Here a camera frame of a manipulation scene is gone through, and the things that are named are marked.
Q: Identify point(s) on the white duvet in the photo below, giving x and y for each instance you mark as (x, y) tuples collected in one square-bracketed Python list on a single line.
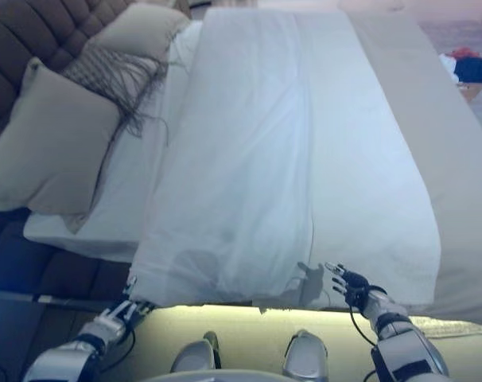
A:
[(284, 159)]

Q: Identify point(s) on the large beige pillow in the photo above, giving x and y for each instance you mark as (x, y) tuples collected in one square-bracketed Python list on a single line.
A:
[(54, 151)]

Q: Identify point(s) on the red garment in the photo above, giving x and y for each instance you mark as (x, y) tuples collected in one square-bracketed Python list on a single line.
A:
[(465, 52)]

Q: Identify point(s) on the silver robot leg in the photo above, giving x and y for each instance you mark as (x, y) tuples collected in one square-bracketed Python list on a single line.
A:
[(306, 354), (195, 354)]

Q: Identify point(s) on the brown tufted headboard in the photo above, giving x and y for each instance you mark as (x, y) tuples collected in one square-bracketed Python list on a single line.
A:
[(26, 36)]

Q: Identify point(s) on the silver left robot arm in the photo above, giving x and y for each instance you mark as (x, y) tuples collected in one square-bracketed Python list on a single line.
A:
[(66, 354)]

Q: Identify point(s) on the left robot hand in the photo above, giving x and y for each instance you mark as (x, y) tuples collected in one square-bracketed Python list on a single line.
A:
[(125, 308)]

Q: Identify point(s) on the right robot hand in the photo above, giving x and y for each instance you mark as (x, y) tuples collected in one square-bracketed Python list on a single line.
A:
[(354, 284)]

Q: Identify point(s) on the silver right robot leg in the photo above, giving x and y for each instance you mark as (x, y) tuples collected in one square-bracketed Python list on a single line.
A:
[(306, 354)]

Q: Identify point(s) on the black garment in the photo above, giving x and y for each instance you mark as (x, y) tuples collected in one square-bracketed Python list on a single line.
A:
[(473, 71)]

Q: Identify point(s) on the fringed throw pillow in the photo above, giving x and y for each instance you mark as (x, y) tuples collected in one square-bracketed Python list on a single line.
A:
[(110, 75)]

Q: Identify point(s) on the brown bed frame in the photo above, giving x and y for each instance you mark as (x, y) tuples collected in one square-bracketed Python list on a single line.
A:
[(46, 270)]

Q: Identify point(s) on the white garment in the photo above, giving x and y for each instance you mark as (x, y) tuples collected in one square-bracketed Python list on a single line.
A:
[(448, 65)]

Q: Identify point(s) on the silver left robot leg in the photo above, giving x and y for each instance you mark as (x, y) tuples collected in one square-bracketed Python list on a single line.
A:
[(195, 354)]

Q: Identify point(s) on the silver robot torso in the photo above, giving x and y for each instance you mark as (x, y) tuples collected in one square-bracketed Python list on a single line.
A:
[(241, 376)]

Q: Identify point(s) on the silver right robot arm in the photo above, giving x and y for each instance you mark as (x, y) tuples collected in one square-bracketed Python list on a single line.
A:
[(408, 346)]

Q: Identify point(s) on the cardboard laundry box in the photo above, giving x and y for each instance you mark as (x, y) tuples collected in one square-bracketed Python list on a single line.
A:
[(473, 93)]

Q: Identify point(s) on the white bed sheet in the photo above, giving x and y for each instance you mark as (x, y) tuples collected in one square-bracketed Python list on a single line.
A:
[(125, 207)]

